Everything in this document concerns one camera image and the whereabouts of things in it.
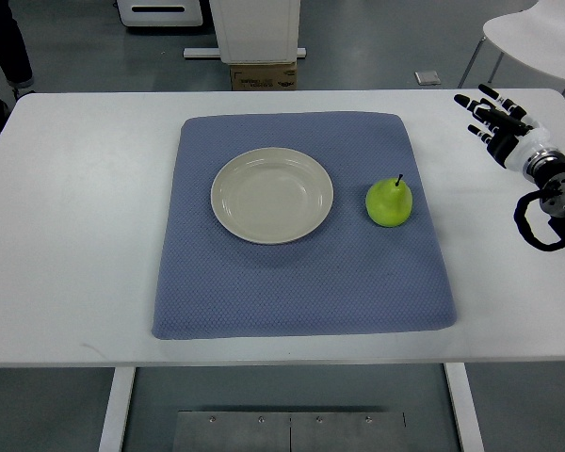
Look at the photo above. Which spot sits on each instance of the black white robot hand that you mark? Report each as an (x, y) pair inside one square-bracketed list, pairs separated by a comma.
[(512, 138)]

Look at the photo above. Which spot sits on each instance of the green pear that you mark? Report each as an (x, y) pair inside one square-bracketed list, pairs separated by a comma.
[(389, 202)]

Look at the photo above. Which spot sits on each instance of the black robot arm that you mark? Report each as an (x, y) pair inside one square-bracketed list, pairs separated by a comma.
[(549, 177)]

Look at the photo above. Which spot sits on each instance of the beige round plate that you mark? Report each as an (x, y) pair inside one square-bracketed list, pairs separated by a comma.
[(271, 196)]

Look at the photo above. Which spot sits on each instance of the small grey floor tile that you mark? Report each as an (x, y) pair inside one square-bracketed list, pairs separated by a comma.
[(427, 78)]

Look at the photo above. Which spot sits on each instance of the white chair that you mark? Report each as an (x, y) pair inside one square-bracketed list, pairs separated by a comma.
[(534, 37)]

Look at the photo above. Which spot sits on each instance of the blue textured mat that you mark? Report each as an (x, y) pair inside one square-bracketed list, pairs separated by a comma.
[(349, 276)]

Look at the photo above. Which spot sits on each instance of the right white table leg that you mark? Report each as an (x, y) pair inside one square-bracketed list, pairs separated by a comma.
[(463, 407)]

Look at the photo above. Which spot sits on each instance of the white table leg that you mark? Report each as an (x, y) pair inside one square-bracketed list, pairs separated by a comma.
[(117, 409), (463, 407)]

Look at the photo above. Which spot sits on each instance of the cardboard box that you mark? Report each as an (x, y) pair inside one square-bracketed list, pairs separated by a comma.
[(264, 77)]

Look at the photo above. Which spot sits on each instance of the white cabinet on stand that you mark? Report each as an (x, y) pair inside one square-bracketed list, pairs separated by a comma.
[(253, 32)]

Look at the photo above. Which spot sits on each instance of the white appliance with slot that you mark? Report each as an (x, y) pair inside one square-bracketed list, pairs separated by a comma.
[(156, 13)]

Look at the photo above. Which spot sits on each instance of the left white table leg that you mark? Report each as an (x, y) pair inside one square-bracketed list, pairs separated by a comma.
[(117, 409)]

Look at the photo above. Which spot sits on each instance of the person leg dark trousers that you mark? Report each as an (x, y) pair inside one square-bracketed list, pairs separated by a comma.
[(14, 60)]

